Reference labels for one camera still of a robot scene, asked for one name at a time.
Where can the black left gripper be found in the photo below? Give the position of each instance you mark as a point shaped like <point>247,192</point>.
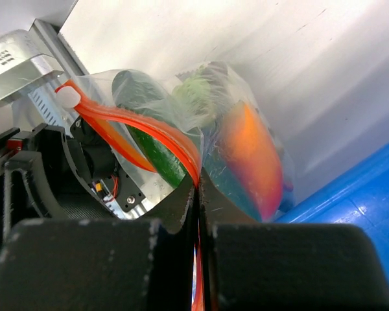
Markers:
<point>47,173</point>

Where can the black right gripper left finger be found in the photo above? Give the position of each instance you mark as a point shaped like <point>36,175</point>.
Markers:
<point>103,264</point>

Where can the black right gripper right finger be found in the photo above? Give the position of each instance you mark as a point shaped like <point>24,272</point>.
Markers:
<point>247,265</point>

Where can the dark green cucumber toy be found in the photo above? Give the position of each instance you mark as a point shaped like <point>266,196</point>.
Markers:
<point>140,94</point>

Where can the clear zip top bag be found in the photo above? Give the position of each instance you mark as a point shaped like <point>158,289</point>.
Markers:
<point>196,148</point>

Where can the blue plastic bin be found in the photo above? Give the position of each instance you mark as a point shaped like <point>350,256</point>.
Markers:
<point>359,196</point>

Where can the left aluminium frame post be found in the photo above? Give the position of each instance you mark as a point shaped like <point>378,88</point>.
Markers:
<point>46,36</point>

